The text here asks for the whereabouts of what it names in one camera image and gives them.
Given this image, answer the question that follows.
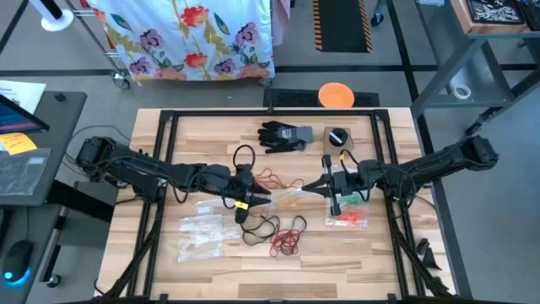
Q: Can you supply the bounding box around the black computer mouse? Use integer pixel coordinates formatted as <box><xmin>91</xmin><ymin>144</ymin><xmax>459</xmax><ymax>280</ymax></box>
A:
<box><xmin>2</xmin><ymin>239</ymin><xmax>34</xmax><ymax>285</ymax></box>

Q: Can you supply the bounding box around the yellow sticky note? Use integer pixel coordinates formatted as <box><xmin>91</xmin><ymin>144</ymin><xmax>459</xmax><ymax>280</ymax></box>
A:
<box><xmin>0</xmin><ymin>132</ymin><xmax>38</xmax><ymax>156</ymax></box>

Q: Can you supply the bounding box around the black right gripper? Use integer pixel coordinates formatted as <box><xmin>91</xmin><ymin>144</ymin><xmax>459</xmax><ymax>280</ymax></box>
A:
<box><xmin>300</xmin><ymin>154</ymin><xmax>365</xmax><ymax>218</ymax></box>

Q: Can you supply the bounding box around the black tape roll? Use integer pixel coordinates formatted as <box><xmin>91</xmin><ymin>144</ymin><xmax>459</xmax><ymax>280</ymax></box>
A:
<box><xmin>328</xmin><ymin>128</ymin><xmax>349</xmax><ymax>148</ymax></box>

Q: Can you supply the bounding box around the white tape roll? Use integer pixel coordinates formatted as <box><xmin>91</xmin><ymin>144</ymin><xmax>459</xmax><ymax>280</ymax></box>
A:
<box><xmin>449</xmin><ymin>82</ymin><xmax>473</xmax><ymax>100</ymax></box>

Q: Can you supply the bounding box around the person's foot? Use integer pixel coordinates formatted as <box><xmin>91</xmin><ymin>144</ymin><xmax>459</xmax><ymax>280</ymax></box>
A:
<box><xmin>370</xmin><ymin>0</ymin><xmax>387</xmax><ymax>28</ymax></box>

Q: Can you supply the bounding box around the white round pole base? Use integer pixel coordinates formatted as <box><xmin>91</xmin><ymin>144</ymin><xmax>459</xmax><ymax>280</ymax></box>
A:
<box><xmin>28</xmin><ymin>0</ymin><xmax>75</xmax><ymax>33</ymax></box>

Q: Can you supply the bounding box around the dark grey work glove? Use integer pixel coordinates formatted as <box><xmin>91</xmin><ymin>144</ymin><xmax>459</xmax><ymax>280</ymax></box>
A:
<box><xmin>257</xmin><ymin>134</ymin><xmax>307</xmax><ymax>155</ymax></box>

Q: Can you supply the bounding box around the black floor cable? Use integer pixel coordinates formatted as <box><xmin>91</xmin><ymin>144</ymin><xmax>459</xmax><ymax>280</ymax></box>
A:
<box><xmin>62</xmin><ymin>124</ymin><xmax>132</xmax><ymax>178</ymax></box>

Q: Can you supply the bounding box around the brown cardboard box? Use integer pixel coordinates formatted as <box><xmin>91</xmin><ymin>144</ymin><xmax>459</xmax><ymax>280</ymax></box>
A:
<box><xmin>322</xmin><ymin>126</ymin><xmax>354</xmax><ymax>157</ymax></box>

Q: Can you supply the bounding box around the dark computer monitor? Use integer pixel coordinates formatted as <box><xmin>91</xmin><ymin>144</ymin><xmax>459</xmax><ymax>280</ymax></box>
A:
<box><xmin>0</xmin><ymin>93</ymin><xmax>51</xmax><ymax>135</ymax></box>

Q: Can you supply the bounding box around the metal garment rack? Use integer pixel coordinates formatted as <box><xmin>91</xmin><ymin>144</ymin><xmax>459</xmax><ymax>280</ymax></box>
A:
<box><xmin>62</xmin><ymin>0</ymin><xmax>132</xmax><ymax>90</ymax></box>

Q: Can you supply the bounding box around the black hazard-striped floor mat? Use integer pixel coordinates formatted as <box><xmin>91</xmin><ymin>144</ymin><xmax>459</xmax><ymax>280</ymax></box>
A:
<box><xmin>312</xmin><ymin>0</ymin><xmax>375</xmax><ymax>54</ymax></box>

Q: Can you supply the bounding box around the white floral cloth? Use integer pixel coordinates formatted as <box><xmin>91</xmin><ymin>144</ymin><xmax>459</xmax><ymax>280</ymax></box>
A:
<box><xmin>86</xmin><ymin>0</ymin><xmax>276</xmax><ymax>82</ymax></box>

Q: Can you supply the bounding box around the black desk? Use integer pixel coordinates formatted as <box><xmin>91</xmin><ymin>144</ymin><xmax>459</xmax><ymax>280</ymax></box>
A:
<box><xmin>0</xmin><ymin>90</ymin><xmax>89</xmax><ymax>208</ymax></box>

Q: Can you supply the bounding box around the orange round disc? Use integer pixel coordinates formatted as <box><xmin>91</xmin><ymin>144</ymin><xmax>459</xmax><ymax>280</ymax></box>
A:
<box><xmin>317</xmin><ymin>81</ymin><xmax>356</xmax><ymax>109</ymax></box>

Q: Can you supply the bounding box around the grey metal table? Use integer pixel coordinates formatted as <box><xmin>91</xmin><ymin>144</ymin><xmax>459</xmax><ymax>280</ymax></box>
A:
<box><xmin>411</xmin><ymin>0</ymin><xmax>540</xmax><ymax>136</ymax></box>

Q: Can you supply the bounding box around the white paper sheet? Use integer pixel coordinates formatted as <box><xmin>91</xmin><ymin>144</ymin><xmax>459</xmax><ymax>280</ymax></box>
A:
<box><xmin>0</xmin><ymin>79</ymin><xmax>46</xmax><ymax>114</ymax></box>

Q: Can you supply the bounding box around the long orange rubber band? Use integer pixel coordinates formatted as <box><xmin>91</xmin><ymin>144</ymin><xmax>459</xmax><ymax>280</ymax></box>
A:
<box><xmin>336</xmin><ymin>209</ymin><xmax>366</xmax><ymax>224</ymax></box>

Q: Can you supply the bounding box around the black tray with white parts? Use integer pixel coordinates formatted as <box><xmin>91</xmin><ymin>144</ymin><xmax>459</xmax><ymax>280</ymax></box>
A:
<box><xmin>466</xmin><ymin>0</ymin><xmax>528</xmax><ymax>24</ymax></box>

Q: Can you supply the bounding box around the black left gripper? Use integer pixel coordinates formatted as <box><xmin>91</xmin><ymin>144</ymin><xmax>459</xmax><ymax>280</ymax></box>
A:
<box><xmin>229</xmin><ymin>162</ymin><xmax>273</xmax><ymax>225</ymax></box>

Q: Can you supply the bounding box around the black rubber floor mat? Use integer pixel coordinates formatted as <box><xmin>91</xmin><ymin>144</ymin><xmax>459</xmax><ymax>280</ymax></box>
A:
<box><xmin>264</xmin><ymin>87</ymin><xmax>381</xmax><ymax>109</ymax></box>

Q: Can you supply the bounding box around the pale pink cloth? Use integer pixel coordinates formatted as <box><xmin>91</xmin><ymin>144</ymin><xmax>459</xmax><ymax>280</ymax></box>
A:
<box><xmin>272</xmin><ymin>0</ymin><xmax>292</xmax><ymax>46</ymax></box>

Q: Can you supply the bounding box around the grey rolling desk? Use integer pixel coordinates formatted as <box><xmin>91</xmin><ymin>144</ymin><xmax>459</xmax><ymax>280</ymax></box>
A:
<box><xmin>0</xmin><ymin>204</ymin><xmax>71</xmax><ymax>304</ymax></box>

